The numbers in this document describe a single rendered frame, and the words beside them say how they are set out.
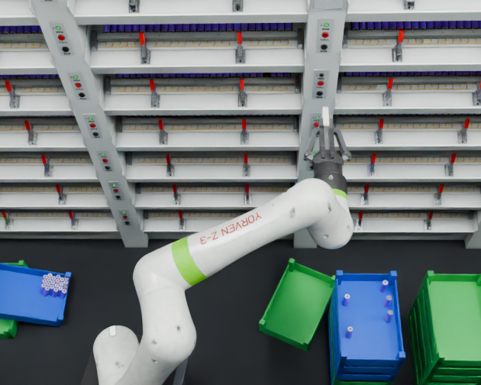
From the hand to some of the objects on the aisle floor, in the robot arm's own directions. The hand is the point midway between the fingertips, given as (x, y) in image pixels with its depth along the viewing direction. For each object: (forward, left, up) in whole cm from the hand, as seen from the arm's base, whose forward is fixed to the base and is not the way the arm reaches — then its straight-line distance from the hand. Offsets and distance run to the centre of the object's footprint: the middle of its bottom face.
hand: (325, 119), depth 186 cm
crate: (-8, 0, -100) cm, 100 cm away
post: (+15, +72, -99) cm, 124 cm away
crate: (-29, +118, -103) cm, 159 cm away
